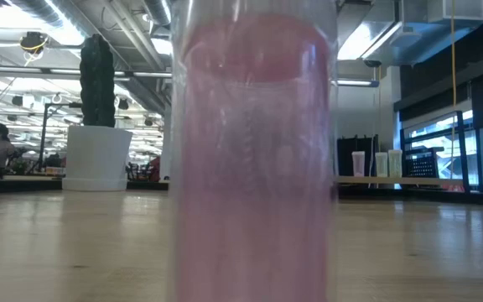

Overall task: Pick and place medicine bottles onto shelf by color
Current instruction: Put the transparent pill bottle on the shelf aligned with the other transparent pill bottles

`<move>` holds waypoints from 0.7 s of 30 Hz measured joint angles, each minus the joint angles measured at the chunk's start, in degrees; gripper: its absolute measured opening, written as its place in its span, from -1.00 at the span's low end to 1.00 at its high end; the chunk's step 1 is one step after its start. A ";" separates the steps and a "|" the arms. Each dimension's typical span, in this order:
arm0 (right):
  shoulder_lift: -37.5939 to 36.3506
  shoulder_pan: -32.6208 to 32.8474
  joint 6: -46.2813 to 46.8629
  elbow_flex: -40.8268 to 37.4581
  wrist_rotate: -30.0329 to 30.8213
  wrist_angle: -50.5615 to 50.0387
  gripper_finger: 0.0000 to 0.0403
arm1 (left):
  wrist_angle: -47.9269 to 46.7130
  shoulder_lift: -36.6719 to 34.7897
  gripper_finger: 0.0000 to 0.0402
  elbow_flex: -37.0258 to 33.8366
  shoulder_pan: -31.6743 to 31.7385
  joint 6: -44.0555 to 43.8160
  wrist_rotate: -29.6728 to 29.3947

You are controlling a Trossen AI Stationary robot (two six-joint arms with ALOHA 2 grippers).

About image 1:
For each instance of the yellow medicine bottle white cap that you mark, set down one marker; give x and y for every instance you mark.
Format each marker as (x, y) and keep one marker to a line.
(381, 164)
(395, 163)

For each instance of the pink medicine bottle white cap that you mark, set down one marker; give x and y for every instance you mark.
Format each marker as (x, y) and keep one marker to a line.
(250, 168)
(358, 163)

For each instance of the dark green cactus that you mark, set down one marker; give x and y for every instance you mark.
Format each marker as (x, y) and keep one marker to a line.
(97, 84)

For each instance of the wooden shelf with black frame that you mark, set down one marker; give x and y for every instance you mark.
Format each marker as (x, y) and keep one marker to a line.
(413, 180)

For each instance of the black mesh crate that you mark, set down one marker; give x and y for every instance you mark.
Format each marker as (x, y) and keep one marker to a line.
(422, 165)

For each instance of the black metal stand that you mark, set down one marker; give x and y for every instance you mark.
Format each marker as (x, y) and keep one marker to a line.
(43, 134)

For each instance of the person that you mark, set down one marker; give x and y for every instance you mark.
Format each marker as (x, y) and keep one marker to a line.
(0, 151)

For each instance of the ceiling tube light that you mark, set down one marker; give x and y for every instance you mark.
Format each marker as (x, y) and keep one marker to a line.
(356, 82)

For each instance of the white hexagonal plant pot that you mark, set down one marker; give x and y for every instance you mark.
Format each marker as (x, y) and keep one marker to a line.
(97, 159)

